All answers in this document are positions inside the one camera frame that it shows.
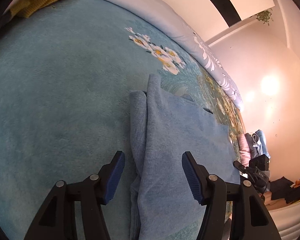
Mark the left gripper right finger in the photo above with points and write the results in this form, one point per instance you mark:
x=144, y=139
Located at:
x=250, y=217

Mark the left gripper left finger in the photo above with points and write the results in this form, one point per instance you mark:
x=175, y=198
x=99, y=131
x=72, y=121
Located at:
x=55, y=218

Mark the blue sweater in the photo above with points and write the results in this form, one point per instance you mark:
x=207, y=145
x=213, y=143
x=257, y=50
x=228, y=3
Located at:
x=162, y=127

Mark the dark clothes pile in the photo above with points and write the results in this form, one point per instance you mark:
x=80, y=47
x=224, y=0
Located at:
x=285, y=189

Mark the pink folded garment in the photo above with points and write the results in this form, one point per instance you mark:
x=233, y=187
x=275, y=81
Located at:
x=244, y=150

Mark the grey blue folded garments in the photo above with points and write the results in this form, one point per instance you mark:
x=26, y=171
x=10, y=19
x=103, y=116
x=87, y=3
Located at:
x=257, y=144

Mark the teal floral bed blanket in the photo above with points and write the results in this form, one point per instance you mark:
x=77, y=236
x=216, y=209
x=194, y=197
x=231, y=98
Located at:
x=65, y=78

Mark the white black glossy wardrobe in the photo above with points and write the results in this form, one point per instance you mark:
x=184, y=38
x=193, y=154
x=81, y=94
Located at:
x=212, y=19

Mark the light blue floral duvet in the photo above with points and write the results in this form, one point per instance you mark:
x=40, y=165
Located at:
x=163, y=17

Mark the green plant wall decal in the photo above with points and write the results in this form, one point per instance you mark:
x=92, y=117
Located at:
x=265, y=16

